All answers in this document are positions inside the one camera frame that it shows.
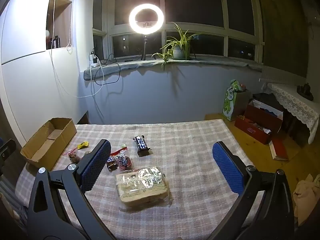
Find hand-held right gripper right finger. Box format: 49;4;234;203
207;141;295;240

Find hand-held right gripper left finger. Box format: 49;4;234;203
27;139;118;240

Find red-topped bag of dark snacks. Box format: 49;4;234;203
111;147;133;172

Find brown cardboard box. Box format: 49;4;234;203
20;117;77;172

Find Snickers bar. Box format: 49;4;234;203
132;135;153;158

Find bread loaf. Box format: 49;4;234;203
115;166;171;207

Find small dark chocolate bar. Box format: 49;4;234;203
106;155;118;172

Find striped cloth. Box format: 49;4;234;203
0;175;30;232

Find red cardboard box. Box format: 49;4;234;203
234;99;285;145

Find green gift bag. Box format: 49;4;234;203
222;79;251;122

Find white wardrobe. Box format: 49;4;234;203
0;0;84;147

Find beige cloth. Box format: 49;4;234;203
292;174;320;227

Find white lace table cover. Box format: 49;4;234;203
259;82;320;145

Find white power strip with chargers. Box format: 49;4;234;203
89;52;101;67

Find dark figurine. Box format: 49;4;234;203
296;82;314;101

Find grey windowsill cloth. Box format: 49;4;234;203
83;54;264;82

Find dark bottles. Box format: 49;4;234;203
46;35;61;50

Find black tripod stand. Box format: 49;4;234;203
139;22;152;61

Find potted spider plant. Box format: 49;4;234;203
151;22;202;71

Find window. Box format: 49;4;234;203
92;0;266;67

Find black cable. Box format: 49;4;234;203
94;53;141;86

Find white cable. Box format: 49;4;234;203
46;0;105;98

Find wooden wall shelf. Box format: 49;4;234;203
46;0;75;51

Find ring light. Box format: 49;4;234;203
128;4;165;34

